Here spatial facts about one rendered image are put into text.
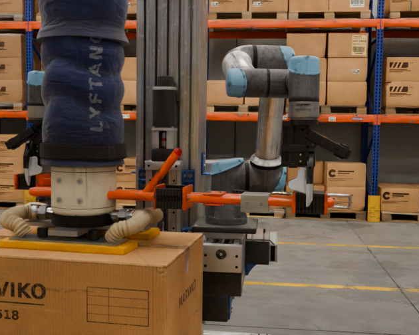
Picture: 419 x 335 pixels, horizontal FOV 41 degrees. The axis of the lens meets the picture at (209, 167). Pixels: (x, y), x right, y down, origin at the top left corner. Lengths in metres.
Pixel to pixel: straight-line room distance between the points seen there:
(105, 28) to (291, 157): 0.56
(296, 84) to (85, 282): 0.68
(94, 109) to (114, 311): 0.50
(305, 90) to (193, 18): 0.92
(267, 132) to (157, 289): 0.82
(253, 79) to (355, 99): 7.28
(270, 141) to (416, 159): 8.35
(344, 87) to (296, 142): 7.31
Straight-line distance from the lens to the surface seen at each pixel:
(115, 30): 1.47
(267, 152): 1.94
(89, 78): 1.43
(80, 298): 1.35
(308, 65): 1.36
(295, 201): 1.36
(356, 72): 8.71
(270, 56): 1.82
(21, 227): 1.50
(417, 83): 8.89
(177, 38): 2.18
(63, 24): 1.45
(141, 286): 1.29
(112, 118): 1.45
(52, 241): 1.45
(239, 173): 1.96
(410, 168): 10.19
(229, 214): 1.96
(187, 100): 2.16
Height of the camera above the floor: 1.38
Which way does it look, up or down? 4 degrees down
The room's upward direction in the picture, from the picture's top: 1 degrees clockwise
